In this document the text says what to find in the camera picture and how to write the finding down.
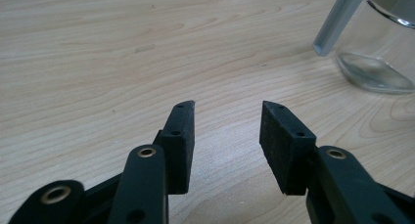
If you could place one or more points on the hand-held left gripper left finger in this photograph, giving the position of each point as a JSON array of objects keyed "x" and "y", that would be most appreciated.
[{"x": 178, "y": 152}]

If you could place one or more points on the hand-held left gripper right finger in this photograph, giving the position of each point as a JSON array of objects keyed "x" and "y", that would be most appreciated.
[{"x": 284, "y": 152}]

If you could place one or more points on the clear glass pitcher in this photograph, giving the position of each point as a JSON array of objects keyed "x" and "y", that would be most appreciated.
[{"x": 375, "y": 54}]

